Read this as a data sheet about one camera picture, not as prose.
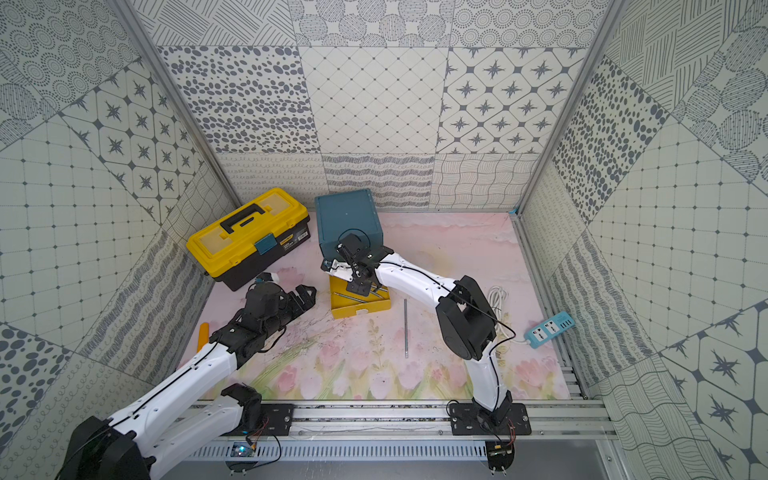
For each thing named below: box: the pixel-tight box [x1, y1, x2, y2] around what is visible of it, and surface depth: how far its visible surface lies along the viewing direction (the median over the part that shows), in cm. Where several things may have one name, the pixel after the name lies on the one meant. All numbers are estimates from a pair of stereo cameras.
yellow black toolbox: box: [186, 188, 311, 291], surface depth 95 cm
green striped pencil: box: [404, 298, 408, 359], surface depth 92 cm
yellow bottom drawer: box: [329, 275, 391, 320], surface depth 94 cm
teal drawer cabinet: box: [315, 188, 384, 261], surface depth 91 cm
